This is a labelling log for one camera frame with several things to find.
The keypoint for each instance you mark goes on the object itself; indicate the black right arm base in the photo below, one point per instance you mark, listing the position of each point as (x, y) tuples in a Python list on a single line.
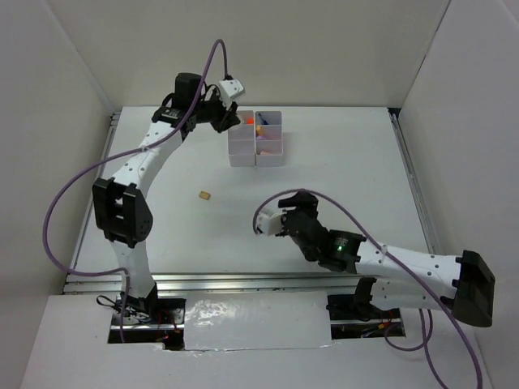
[(357, 309)]

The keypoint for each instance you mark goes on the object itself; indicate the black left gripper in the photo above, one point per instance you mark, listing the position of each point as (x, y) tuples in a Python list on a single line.
[(227, 118)]

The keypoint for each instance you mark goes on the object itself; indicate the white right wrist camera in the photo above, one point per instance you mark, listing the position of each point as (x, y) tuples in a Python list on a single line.
[(270, 223)]

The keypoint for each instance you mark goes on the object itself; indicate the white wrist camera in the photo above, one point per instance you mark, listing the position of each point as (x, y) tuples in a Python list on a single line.
[(270, 223), (230, 90)]

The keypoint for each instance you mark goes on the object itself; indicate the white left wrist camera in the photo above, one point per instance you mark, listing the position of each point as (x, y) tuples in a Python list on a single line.
[(230, 90)]

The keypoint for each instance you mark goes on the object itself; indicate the right white divided container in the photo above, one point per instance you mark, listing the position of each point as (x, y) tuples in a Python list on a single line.
[(274, 142)]

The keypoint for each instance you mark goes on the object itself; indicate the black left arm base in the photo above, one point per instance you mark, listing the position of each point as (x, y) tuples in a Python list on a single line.
[(162, 315)]

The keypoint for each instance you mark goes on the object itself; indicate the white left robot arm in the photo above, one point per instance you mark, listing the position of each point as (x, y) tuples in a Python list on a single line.
[(120, 206)]

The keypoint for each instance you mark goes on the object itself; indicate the aluminium table frame rail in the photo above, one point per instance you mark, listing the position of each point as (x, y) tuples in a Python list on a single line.
[(353, 156)]

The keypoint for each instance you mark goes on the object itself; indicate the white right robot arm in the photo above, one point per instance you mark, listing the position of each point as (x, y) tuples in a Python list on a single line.
[(391, 277)]

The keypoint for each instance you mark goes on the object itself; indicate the tan eraser block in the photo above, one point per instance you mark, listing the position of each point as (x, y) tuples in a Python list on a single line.
[(204, 195)]

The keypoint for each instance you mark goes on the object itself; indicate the dark blue pen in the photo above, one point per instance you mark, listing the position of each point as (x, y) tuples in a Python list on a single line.
[(262, 120)]

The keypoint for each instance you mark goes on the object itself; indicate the white divided container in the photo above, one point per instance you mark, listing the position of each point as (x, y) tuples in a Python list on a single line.
[(241, 142), (274, 142)]

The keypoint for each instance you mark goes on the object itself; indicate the left white divided container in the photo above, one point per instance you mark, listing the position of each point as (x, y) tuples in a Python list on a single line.
[(241, 142)]

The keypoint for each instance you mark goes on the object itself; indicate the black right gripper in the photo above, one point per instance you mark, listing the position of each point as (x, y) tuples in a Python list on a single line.
[(305, 201)]

